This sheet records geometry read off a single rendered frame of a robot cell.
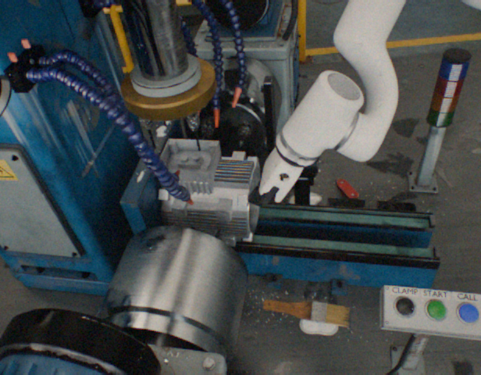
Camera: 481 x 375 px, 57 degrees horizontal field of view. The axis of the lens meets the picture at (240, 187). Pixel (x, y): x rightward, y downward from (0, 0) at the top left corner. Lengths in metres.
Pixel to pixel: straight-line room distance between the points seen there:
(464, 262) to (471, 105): 0.69
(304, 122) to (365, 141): 0.11
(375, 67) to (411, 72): 1.09
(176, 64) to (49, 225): 0.44
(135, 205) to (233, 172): 0.22
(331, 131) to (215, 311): 0.35
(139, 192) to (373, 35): 0.52
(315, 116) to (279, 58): 0.58
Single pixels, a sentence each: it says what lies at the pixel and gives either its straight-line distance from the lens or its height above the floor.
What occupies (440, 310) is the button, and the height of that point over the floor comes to 1.07.
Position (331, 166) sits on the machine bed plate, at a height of 0.80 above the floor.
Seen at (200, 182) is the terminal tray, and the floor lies 1.11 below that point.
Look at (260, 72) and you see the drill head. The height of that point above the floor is 1.14.
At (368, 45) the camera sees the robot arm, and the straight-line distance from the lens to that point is 0.79.
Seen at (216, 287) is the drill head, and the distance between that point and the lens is 0.76.
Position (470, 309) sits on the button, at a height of 1.07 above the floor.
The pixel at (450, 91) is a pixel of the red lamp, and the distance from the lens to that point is 1.17.
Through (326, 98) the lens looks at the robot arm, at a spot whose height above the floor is 1.36.
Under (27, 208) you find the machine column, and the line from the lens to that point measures 0.99.
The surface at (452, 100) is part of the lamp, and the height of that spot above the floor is 1.11.
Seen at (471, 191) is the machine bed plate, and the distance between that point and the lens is 1.42.
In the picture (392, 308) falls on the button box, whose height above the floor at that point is 1.06.
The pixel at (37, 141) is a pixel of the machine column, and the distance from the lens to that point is 0.84.
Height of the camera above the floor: 1.76
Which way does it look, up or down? 45 degrees down
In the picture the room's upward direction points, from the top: 8 degrees counter-clockwise
